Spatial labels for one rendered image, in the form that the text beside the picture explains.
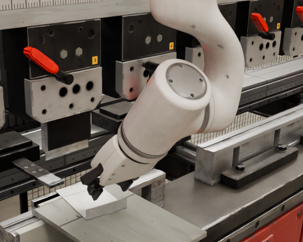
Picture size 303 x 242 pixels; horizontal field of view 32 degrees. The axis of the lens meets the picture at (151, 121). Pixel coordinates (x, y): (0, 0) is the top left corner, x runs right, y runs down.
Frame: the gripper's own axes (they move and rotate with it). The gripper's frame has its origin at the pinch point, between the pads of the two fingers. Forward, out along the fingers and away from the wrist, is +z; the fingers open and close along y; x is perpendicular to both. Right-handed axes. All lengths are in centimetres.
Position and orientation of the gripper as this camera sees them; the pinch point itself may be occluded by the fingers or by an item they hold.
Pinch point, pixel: (109, 184)
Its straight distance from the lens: 93.8
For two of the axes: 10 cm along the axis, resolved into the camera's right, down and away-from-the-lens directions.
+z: -3.8, 5.3, 7.6
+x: 4.3, 8.3, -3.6
